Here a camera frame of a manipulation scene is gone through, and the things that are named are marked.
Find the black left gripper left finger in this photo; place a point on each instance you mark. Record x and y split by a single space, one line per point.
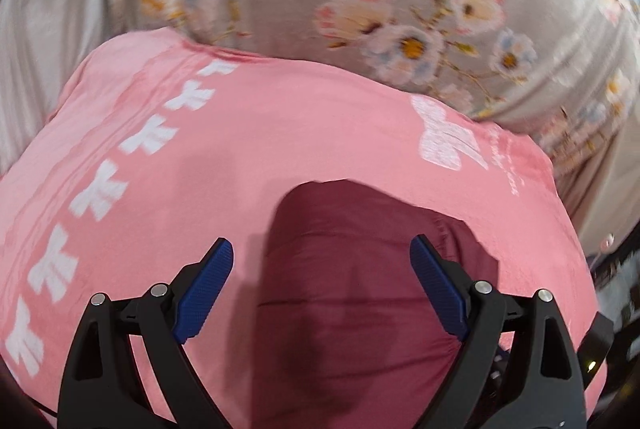
101 385

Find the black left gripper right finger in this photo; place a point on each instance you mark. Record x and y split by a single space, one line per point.
474 312

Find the maroon puffer jacket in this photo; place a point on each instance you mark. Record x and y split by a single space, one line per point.
345 336

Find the pink butterfly fleece blanket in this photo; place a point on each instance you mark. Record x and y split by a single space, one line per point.
158 147

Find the grey floral bed sheet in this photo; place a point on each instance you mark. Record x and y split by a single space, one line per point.
563 72

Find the silver satin curtain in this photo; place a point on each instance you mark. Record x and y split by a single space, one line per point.
42 43

